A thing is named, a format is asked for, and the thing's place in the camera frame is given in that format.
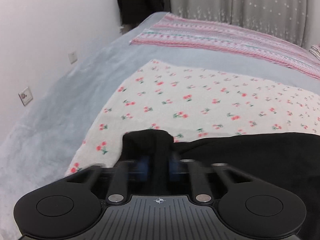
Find white wall socket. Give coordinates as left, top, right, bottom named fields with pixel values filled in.
left=18, top=87, right=33, bottom=106

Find cherry print white blanket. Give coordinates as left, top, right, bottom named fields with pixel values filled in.
left=66, top=60, right=319, bottom=175

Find striped folded cloth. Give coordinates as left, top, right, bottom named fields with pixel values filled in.
left=309, top=45, right=320, bottom=60

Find pink striped knitted blanket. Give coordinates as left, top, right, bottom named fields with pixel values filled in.
left=131, top=13, right=319, bottom=79

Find grey star pattern curtain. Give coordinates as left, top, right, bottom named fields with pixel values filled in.
left=170, top=0, right=311, bottom=47

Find white wall switch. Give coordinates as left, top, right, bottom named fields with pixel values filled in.
left=68, top=51, right=78, bottom=64

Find black pants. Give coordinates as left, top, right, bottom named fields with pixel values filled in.
left=119, top=129, right=319, bottom=239

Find grey bed sheet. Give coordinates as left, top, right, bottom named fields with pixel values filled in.
left=1, top=12, right=319, bottom=239

